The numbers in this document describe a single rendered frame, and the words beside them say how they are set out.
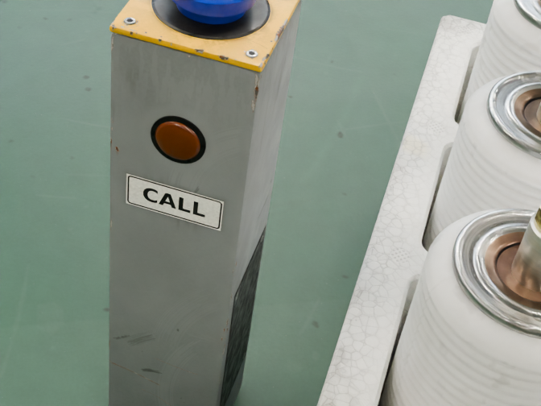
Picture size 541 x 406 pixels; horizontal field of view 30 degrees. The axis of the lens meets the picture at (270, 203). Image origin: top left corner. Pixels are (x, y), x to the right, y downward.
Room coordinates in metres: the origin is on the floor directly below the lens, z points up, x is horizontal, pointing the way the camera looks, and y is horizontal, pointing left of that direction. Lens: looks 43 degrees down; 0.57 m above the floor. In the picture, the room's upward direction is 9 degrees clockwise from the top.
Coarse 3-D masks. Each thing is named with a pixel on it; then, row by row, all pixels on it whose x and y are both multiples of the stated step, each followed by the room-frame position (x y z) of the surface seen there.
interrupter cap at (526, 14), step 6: (516, 0) 0.54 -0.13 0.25; (522, 0) 0.54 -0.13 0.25; (528, 0) 0.54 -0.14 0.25; (534, 0) 0.54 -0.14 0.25; (540, 0) 0.55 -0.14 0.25; (516, 6) 0.54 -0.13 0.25; (522, 6) 0.53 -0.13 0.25; (528, 6) 0.54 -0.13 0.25; (534, 6) 0.54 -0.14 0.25; (540, 6) 0.54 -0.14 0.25; (522, 12) 0.53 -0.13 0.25; (528, 12) 0.53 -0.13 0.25; (534, 12) 0.53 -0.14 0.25; (540, 12) 0.53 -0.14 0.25; (528, 18) 0.53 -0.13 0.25; (534, 18) 0.52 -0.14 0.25; (540, 18) 0.53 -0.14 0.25; (534, 24) 0.52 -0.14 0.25; (540, 24) 0.52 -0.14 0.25
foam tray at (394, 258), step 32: (448, 32) 0.61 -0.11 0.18; (480, 32) 0.62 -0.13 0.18; (448, 64) 0.57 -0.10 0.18; (416, 96) 0.54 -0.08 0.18; (448, 96) 0.54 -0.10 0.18; (416, 128) 0.50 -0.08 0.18; (448, 128) 0.50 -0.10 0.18; (416, 160) 0.47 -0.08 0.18; (416, 192) 0.44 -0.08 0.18; (384, 224) 0.41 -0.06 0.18; (416, 224) 0.41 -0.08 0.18; (384, 256) 0.38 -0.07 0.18; (416, 256) 0.39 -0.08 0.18; (384, 288) 0.36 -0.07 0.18; (352, 320) 0.33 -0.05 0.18; (384, 320) 0.34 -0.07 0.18; (352, 352) 0.31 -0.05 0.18; (384, 352) 0.32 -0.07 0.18; (352, 384) 0.29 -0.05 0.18; (384, 384) 0.37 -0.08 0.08
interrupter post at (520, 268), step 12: (528, 228) 0.32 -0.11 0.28; (528, 240) 0.31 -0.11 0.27; (540, 240) 0.31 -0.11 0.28; (528, 252) 0.31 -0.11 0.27; (540, 252) 0.31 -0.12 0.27; (516, 264) 0.31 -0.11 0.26; (528, 264) 0.31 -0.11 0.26; (540, 264) 0.31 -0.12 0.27; (516, 276) 0.31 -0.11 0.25; (528, 276) 0.31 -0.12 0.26; (540, 276) 0.31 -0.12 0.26; (528, 288) 0.31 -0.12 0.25; (540, 288) 0.31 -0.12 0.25
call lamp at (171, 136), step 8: (160, 128) 0.36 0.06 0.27; (168, 128) 0.35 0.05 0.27; (176, 128) 0.35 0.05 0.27; (184, 128) 0.35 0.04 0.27; (160, 136) 0.35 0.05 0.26; (168, 136) 0.35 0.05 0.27; (176, 136) 0.35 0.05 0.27; (184, 136) 0.35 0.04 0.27; (192, 136) 0.35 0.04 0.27; (160, 144) 0.35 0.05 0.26; (168, 144) 0.35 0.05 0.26; (176, 144) 0.35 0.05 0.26; (184, 144) 0.35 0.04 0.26; (192, 144) 0.35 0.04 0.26; (168, 152) 0.35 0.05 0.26; (176, 152) 0.35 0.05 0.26; (184, 152) 0.35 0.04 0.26; (192, 152) 0.35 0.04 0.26
